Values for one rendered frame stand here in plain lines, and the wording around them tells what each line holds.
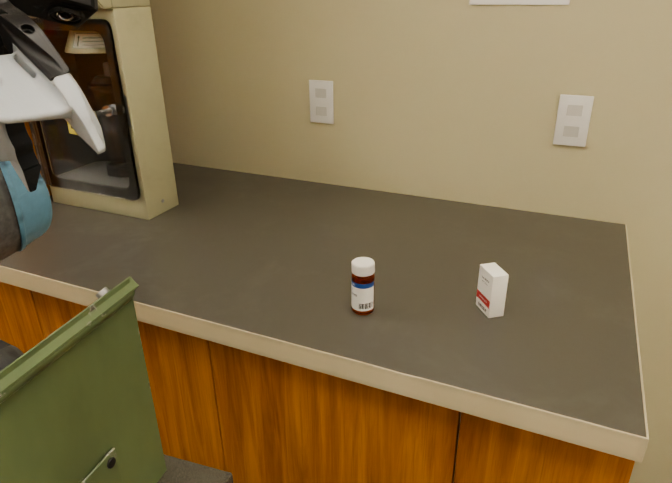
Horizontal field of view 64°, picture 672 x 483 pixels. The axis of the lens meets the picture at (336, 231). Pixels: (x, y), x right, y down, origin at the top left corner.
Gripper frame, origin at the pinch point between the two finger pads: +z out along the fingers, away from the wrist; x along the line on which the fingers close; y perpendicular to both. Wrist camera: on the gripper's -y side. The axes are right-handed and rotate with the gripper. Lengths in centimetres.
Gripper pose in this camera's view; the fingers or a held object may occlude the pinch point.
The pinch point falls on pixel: (73, 172)
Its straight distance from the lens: 47.7
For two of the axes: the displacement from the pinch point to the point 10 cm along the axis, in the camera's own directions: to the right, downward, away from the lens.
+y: -5.8, 4.7, -6.7
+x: 7.1, -1.2, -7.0
